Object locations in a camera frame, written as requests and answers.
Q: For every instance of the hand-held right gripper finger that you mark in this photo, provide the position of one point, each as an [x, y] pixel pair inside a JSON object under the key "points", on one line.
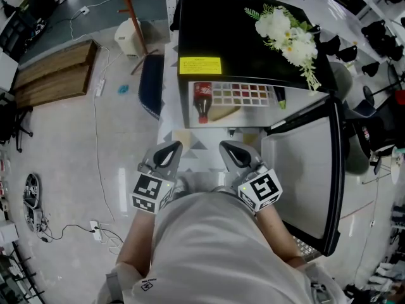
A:
{"points": [[228, 161], [253, 158]]}

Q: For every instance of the person's dark trousers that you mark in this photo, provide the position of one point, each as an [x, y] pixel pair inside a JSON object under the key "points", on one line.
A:
{"points": [[221, 189]]}

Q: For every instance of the round white table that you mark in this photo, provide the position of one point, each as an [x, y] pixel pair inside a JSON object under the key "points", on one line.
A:
{"points": [[398, 165]]}

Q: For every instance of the cola bottle with red label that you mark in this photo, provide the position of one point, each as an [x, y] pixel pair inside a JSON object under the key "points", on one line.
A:
{"points": [[203, 97]]}

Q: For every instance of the person's right forearm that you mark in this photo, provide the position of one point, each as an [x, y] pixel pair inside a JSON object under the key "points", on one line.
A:
{"points": [[278, 236]]}

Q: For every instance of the person's left forearm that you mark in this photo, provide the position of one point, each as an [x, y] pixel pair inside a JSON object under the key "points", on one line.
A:
{"points": [[137, 239]]}

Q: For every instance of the black mini fridge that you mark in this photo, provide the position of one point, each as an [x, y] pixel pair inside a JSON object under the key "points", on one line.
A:
{"points": [[221, 27]]}

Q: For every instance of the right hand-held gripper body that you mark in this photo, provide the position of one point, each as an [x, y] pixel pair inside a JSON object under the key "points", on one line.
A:
{"points": [[262, 188]]}

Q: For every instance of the white power strip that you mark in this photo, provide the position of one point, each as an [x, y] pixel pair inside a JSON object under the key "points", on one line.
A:
{"points": [[96, 230], [100, 87]]}

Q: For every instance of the black metal stand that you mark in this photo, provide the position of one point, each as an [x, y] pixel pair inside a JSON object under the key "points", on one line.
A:
{"points": [[12, 122]]}

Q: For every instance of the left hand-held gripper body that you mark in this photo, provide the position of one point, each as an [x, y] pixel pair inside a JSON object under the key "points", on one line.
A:
{"points": [[147, 188]]}

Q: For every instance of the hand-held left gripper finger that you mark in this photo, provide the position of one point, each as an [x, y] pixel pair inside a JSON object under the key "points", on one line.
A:
{"points": [[174, 166], [150, 157]]}

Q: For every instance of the person's white shirt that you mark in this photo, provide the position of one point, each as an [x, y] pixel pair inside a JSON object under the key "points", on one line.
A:
{"points": [[215, 252]]}

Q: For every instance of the red coat rack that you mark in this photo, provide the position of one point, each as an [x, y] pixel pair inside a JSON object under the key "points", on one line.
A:
{"points": [[129, 11]]}

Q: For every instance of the cream white heater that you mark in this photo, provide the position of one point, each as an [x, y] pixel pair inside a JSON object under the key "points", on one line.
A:
{"points": [[126, 38]]}

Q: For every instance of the teal object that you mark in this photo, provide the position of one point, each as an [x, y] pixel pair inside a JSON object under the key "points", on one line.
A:
{"points": [[123, 89]]}

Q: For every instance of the grey electronic device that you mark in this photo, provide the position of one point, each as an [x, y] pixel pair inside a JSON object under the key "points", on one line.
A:
{"points": [[31, 201]]}

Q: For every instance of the dark bottle with green cap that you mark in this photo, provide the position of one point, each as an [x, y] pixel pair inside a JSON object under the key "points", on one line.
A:
{"points": [[280, 97]]}

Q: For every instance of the dark blue cushion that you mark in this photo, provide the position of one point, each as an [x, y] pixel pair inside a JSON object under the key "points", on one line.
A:
{"points": [[152, 84]]}

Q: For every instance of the white flower bouquet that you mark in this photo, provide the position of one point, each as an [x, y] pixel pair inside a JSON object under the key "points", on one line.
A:
{"points": [[284, 33]]}

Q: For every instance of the black office chair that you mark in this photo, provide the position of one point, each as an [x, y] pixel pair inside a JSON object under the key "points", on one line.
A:
{"points": [[373, 125]]}

